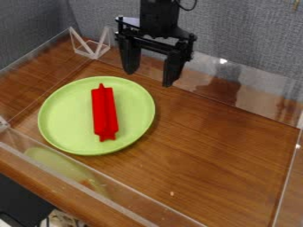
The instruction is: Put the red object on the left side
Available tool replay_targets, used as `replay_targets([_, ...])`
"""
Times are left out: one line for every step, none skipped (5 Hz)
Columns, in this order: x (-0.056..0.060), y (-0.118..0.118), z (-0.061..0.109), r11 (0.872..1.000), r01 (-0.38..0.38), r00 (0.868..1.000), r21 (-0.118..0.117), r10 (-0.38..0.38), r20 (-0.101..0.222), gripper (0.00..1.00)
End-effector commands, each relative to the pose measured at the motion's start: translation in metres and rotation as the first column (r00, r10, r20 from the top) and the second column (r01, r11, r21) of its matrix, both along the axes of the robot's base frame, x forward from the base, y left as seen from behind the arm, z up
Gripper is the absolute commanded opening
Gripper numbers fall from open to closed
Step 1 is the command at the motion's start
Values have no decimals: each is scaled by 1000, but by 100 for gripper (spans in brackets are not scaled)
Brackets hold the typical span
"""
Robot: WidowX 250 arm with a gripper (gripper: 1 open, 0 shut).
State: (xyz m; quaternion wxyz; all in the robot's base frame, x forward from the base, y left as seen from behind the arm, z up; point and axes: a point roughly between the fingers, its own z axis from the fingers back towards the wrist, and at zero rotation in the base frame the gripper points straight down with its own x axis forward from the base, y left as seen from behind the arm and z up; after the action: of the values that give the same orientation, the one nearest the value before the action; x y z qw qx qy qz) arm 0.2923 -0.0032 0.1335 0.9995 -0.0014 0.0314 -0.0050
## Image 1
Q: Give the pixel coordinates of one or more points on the red star-shaped bar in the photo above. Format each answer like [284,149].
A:
[106,124]

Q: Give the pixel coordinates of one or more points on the clear acrylic enclosure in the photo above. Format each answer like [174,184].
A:
[218,164]

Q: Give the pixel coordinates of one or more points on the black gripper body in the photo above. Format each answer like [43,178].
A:
[156,33]

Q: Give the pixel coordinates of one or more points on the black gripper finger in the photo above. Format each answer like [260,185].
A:
[130,55]
[172,69]

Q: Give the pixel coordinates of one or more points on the green round plate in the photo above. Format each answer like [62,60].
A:
[64,118]

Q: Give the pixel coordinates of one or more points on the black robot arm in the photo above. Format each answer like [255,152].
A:
[160,7]

